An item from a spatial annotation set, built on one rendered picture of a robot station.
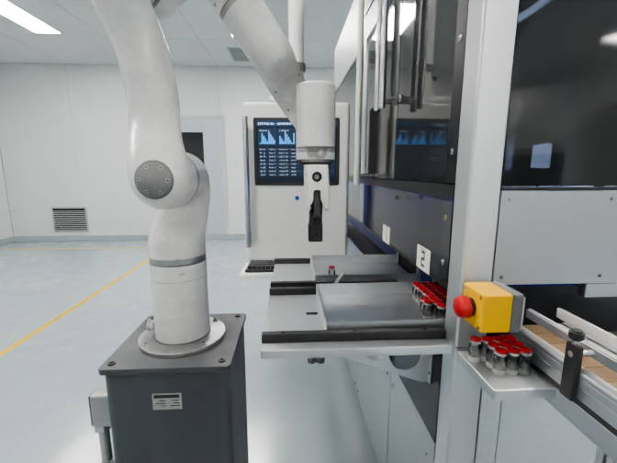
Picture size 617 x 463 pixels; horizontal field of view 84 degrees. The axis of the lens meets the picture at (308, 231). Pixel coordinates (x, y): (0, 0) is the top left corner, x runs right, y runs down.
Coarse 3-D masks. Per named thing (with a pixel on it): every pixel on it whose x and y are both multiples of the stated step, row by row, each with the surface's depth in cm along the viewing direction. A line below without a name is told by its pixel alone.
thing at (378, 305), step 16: (320, 288) 100; (336, 288) 101; (352, 288) 101; (368, 288) 101; (384, 288) 102; (400, 288) 102; (320, 304) 87; (336, 304) 93; (352, 304) 93; (368, 304) 93; (384, 304) 93; (400, 304) 93; (416, 304) 93; (336, 320) 84; (352, 320) 84; (368, 320) 84; (384, 320) 76; (400, 320) 76; (416, 320) 76; (432, 320) 76
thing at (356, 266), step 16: (320, 256) 134; (336, 256) 134; (352, 256) 134; (368, 256) 135; (384, 256) 135; (320, 272) 123; (336, 272) 123; (352, 272) 123; (368, 272) 123; (384, 272) 123; (400, 272) 123
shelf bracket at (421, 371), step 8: (360, 360) 82; (368, 360) 82; (376, 360) 83; (384, 360) 83; (424, 360) 83; (384, 368) 83; (392, 368) 83; (416, 368) 83; (424, 368) 84; (408, 376) 84; (416, 376) 84; (424, 376) 84
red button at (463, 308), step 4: (460, 296) 63; (464, 296) 63; (456, 300) 63; (460, 300) 62; (464, 300) 61; (468, 300) 61; (456, 304) 62; (460, 304) 62; (464, 304) 61; (468, 304) 61; (456, 308) 62; (460, 308) 61; (464, 308) 61; (468, 308) 61; (472, 308) 61; (456, 312) 62; (460, 312) 62; (464, 312) 61; (468, 312) 61; (460, 316) 62; (464, 316) 61; (468, 316) 62
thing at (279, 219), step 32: (256, 128) 158; (288, 128) 158; (256, 160) 161; (288, 160) 161; (256, 192) 164; (288, 192) 164; (256, 224) 166; (288, 224) 167; (256, 256) 169; (288, 256) 170
